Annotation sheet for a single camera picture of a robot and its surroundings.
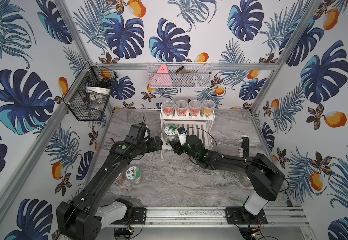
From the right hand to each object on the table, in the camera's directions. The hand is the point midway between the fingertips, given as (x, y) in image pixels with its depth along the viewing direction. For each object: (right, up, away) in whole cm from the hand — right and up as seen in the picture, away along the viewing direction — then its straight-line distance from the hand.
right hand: (175, 138), depth 86 cm
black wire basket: (-50, +25, +2) cm, 56 cm away
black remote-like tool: (+47, -6, +15) cm, 50 cm away
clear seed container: (+3, +17, -9) cm, 20 cm away
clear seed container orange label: (+17, +17, -9) cm, 26 cm away
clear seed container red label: (+10, +18, -8) cm, 22 cm away
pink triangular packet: (-8, +35, +4) cm, 37 cm away
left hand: (-10, -1, -9) cm, 14 cm away
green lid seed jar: (-3, +3, -4) cm, 6 cm away
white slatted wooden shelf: (+16, +7, +9) cm, 20 cm away
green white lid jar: (-22, -19, -6) cm, 30 cm away
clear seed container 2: (-4, +17, -9) cm, 20 cm away
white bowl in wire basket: (-39, +26, -6) cm, 48 cm away
